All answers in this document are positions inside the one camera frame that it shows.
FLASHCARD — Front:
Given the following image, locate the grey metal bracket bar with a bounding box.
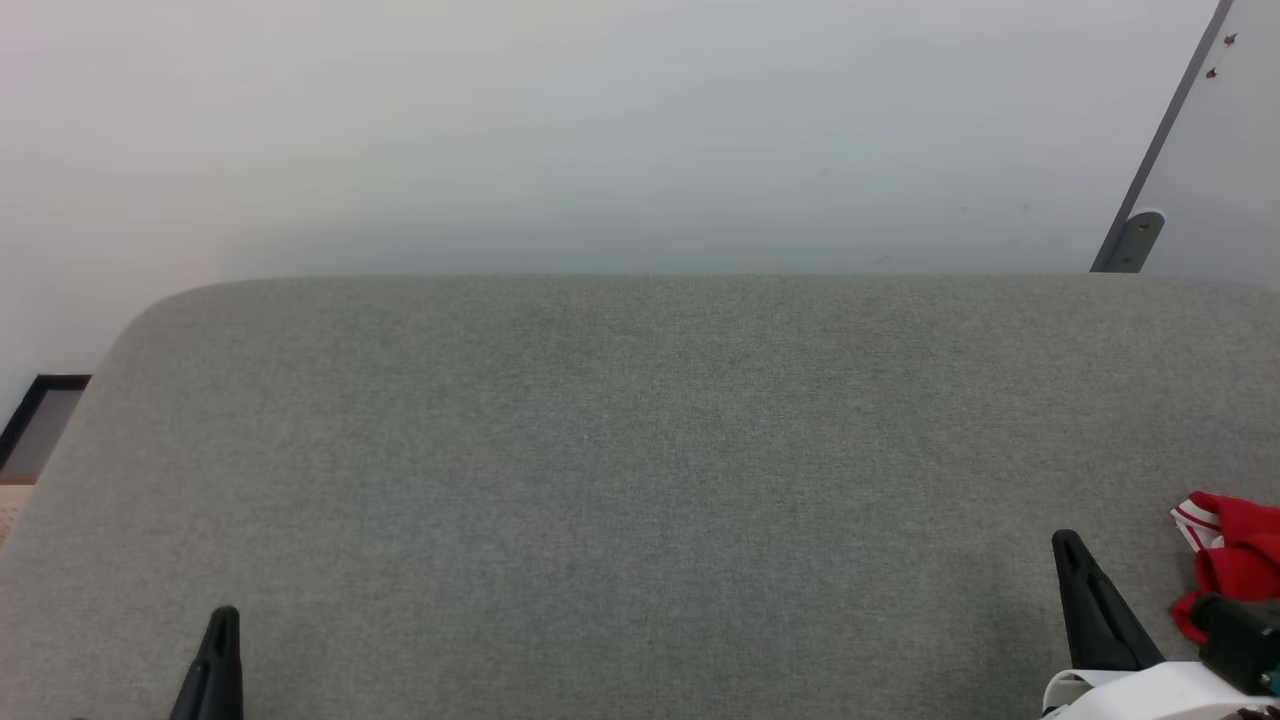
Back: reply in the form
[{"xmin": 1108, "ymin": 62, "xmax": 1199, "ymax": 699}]
[{"xmin": 1089, "ymin": 0, "xmax": 1237, "ymax": 274}]

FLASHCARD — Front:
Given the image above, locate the red and white jersey garment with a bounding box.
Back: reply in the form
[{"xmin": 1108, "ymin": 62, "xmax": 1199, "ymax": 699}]
[{"xmin": 1168, "ymin": 490, "xmax": 1280, "ymax": 646}]

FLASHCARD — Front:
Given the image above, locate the dark framed floor panel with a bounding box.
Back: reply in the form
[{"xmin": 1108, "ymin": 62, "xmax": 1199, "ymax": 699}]
[{"xmin": 0, "ymin": 374, "xmax": 93, "ymax": 477}]

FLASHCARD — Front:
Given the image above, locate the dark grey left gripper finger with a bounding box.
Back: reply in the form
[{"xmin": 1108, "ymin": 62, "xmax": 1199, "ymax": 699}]
[{"xmin": 168, "ymin": 605, "xmax": 245, "ymax": 720}]

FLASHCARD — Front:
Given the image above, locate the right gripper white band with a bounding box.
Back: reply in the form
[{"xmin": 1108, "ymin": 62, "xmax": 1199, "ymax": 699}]
[{"xmin": 1040, "ymin": 529, "xmax": 1280, "ymax": 720}]

